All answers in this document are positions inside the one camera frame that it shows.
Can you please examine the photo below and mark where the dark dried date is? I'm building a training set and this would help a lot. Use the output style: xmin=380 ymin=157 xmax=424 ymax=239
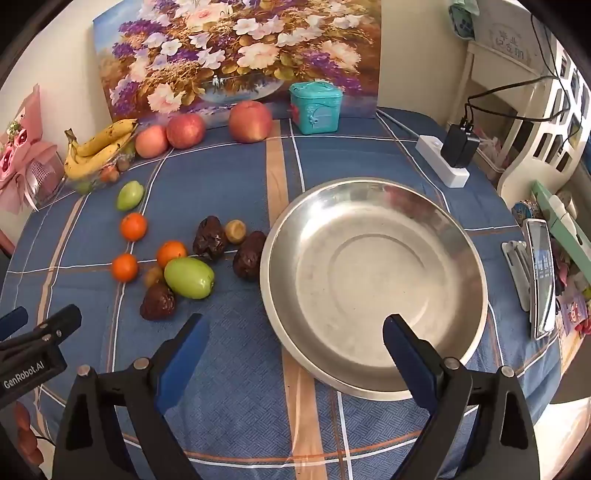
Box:
xmin=232 ymin=231 xmax=267 ymax=280
xmin=140 ymin=282 xmax=177 ymax=321
xmin=192 ymin=216 xmax=229 ymax=261

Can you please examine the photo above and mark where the white wooden shelf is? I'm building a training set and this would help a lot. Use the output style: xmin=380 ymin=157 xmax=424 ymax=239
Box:
xmin=462 ymin=9 xmax=550 ymax=134

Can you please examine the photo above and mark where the white bottle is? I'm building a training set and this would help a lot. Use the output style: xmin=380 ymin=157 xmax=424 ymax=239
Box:
xmin=556 ymin=191 xmax=583 ymax=241

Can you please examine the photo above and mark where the medium red apple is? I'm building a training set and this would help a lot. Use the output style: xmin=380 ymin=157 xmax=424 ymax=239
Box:
xmin=166 ymin=113 xmax=206 ymax=149

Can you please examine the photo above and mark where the white power cable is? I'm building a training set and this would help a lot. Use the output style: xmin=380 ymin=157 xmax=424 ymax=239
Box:
xmin=378 ymin=110 xmax=420 ymax=138

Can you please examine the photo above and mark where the black charger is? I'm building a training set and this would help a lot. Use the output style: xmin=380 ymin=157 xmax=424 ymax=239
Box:
xmin=441 ymin=124 xmax=481 ymax=169

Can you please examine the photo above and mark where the flower painting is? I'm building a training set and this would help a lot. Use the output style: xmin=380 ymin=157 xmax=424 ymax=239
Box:
xmin=92 ymin=0 xmax=383 ymax=130

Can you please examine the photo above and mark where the black cable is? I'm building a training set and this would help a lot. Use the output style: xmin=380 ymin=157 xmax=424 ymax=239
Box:
xmin=463 ymin=0 xmax=573 ymax=134

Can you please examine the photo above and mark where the clear glass fruit bowl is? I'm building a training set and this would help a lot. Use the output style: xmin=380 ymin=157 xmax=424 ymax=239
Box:
xmin=64 ymin=148 xmax=139 ymax=195

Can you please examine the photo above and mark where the blue plaid tablecloth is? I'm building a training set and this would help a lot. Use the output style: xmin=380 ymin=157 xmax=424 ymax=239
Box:
xmin=0 ymin=106 xmax=561 ymax=480

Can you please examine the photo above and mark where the white chair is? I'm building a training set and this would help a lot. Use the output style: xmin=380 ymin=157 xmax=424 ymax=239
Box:
xmin=496 ymin=46 xmax=591 ymax=213

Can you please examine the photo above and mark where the pink flower bouquet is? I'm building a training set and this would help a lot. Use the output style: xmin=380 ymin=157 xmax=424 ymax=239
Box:
xmin=0 ymin=85 xmax=65 ymax=215

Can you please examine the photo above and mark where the pale pink apple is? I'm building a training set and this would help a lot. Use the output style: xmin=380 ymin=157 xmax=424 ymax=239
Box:
xmin=135 ymin=124 xmax=169 ymax=160

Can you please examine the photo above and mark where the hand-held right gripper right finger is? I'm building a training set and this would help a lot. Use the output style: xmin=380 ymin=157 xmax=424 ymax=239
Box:
xmin=382 ymin=314 xmax=542 ymax=480

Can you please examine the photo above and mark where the large red apple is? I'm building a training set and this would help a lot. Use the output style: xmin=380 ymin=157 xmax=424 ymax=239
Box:
xmin=228 ymin=100 xmax=274 ymax=144

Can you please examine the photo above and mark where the smartphone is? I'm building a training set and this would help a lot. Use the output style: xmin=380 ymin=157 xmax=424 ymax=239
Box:
xmin=522 ymin=218 xmax=557 ymax=340

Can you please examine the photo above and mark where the colorful round tin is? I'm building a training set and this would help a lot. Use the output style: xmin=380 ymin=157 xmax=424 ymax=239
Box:
xmin=512 ymin=199 xmax=543 ymax=222

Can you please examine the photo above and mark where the yellow banana bunch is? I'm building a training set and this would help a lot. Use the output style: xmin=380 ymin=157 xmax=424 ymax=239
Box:
xmin=64 ymin=119 xmax=139 ymax=181

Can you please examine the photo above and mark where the teal pouch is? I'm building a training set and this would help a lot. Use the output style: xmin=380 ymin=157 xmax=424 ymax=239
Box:
xmin=448 ymin=0 xmax=481 ymax=42

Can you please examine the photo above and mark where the small orange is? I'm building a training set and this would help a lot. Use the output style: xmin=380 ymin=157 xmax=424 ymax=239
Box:
xmin=120 ymin=212 xmax=149 ymax=241
xmin=157 ymin=240 xmax=188 ymax=268
xmin=111 ymin=253 xmax=140 ymax=282

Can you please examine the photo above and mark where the green box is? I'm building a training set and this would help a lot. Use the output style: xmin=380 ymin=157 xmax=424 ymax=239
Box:
xmin=531 ymin=180 xmax=591 ymax=278

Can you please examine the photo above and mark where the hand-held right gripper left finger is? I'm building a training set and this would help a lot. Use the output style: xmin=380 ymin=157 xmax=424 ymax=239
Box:
xmin=51 ymin=314 xmax=211 ymax=480

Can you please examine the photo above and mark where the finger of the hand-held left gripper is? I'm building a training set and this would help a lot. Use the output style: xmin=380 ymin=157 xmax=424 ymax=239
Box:
xmin=0 ymin=306 xmax=29 ymax=341
xmin=0 ymin=304 xmax=83 ymax=360

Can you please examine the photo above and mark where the white phone stand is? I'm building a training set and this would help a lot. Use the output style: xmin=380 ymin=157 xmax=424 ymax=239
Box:
xmin=502 ymin=240 xmax=536 ymax=311

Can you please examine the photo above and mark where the teal tin box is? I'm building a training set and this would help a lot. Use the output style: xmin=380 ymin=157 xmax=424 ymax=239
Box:
xmin=289 ymin=80 xmax=345 ymax=136

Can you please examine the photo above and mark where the colorful booklet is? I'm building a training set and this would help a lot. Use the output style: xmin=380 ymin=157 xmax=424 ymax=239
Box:
xmin=556 ymin=286 xmax=589 ymax=337

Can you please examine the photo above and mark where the large green jujube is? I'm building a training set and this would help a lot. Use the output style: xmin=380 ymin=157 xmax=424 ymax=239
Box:
xmin=164 ymin=257 xmax=215 ymax=300

